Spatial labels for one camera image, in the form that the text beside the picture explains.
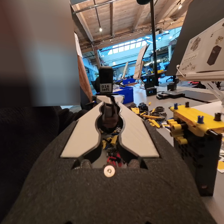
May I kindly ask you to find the yellow panel brick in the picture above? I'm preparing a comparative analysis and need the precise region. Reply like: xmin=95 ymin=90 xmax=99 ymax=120
xmin=169 ymin=105 xmax=224 ymax=137

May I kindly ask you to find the yellow black sticker sheet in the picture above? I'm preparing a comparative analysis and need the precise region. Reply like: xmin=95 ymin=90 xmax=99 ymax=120
xmin=217 ymin=138 xmax=224 ymax=173

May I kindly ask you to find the white sign board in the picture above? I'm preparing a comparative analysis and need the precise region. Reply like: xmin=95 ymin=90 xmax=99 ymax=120
xmin=121 ymin=61 xmax=129 ymax=79
xmin=133 ymin=43 xmax=151 ymax=87

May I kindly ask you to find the black pole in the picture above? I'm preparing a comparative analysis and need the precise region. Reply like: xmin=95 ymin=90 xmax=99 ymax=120
xmin=136 ymin=0 xmax=159 ymax=87

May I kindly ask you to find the background wooden desk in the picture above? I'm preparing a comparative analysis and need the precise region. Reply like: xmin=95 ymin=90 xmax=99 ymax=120
xmin=140 ymin=70 xmax=167 ymax=78

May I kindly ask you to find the black brick tower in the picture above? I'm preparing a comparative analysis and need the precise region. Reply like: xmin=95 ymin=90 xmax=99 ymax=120
xmin=166 ymin=117 xmax=223 ymax=197

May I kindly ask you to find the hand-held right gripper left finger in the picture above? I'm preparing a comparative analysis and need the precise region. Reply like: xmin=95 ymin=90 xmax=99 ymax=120
xmin=60 ymin=102 xmax=105 ymax=165

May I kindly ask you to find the open instruction booklet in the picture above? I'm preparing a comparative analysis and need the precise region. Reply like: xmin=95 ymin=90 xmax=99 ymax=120
xmin=177 ymin=23 xmax=224 ymax=74

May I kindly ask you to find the black flat charger box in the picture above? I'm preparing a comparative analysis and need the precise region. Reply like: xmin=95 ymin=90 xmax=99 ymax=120
xmin=156 ymin=93 xmax=186 ymax=100

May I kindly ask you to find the pile of black red pins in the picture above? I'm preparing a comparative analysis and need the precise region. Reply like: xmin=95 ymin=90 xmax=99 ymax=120
xmin=106 ymin=148 xmax=123 ymax=168

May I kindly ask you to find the pile of mixed toy bricks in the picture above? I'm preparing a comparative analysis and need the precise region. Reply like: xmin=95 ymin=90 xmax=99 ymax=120
xmin=101 ymin=102 xmax=169 ymax=149

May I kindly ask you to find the person's left hand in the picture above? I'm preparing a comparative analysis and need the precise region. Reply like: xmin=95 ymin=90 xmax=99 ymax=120
xmin=102 ymin=115 xmax=120 ymax=134

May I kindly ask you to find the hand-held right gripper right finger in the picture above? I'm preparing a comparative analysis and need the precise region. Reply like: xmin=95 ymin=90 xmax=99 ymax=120
xmin=117 ymin=102 xmax=160 ymax=164

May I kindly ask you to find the dark grey desk divider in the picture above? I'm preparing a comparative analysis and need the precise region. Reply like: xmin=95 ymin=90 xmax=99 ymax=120
xmin=165 ymin=0 xmax=224 ymax=77

